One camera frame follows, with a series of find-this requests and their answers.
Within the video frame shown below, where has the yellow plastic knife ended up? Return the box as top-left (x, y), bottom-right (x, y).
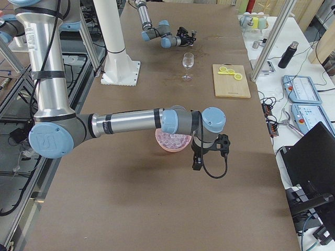
top-left (218, 71), bottom-right (236, 75)

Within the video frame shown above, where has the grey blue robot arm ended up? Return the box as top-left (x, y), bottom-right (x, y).
top-left (135, 1), bottom-right (197, 48)

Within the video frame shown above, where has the second grey blue robot arm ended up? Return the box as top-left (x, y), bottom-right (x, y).
top-left (12, 1), bottom-right (230, 170)

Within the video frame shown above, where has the clear ice cubes pile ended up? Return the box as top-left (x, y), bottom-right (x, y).
top-left (158, 133), bottom-right (191, 149)

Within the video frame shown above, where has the upper lemon slice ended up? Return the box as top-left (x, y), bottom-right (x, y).
top-left (234, 73), bottom-right (243, 80)

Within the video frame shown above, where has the teach pendant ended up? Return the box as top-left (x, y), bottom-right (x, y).
top-left (282, 75), bottom-right (322, 105)
top-left (291, 103), bottom-right (334, 135)

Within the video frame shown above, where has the yellow cup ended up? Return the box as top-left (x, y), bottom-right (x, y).
top-left (251, 17), bottom-right (259, 29)

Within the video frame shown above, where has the black water bottle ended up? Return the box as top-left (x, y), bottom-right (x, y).
top-left (278, 41), bottom-right (299, 69)

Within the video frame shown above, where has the lower lemon slice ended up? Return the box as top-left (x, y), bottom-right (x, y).
top-left (219, 66), bottom-right (227, 73)

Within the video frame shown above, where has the steel double jigger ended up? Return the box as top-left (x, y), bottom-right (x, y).
top-left (189, 30), bottom-right (197, 46)

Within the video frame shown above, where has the aluminium frame post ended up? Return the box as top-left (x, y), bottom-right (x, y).
top-left (251, 0), bottom-right (297, 82)

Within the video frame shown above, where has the clear wine glass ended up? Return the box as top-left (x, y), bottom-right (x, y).
top-left (182, 52), bottom-right (194, 81)

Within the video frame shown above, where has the lower teach pendant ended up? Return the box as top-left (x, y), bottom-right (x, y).
top-left (291, 103), bottom-right (334, 135)

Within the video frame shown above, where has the pink bowl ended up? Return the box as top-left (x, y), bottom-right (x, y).
top-left (155, 129), bottom-right (192, 153)

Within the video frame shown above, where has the bamboo cutting board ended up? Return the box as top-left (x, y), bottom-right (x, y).
top-left (212, 64), bottom-right (251, 98)

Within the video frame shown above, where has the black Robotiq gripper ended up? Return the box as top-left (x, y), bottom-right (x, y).
top-left (177, 27), bottom-right (197, 47)

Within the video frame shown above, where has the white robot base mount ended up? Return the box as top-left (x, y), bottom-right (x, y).
top-left (94, 0), bottom-right (140, 86)

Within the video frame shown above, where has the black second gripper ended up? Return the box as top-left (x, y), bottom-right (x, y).
top-left (191, 136), bottom-right (218, 170)

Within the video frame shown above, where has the mint green cup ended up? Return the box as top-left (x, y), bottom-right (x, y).
top-left (258, 17), bottom-right (266, 30)

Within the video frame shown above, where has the upper teach pendant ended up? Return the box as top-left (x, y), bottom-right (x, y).
top-left (282, 75), bottom-right (322, 105)

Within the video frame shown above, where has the black monitor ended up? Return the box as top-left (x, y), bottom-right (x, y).
top-left (281, 122), bottom-right (334, 238)

